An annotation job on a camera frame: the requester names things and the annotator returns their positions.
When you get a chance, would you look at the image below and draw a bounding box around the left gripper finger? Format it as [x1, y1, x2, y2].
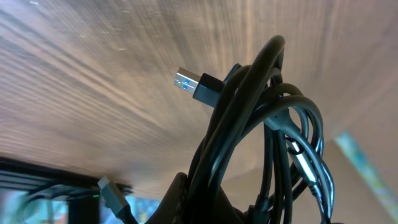
[147, 172, 243, 224]

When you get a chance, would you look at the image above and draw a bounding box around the black USB cable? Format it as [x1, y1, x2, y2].
[98, 34, 336, 224]

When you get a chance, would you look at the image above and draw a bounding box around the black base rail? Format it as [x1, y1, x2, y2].
[1, 157, 137, 223]

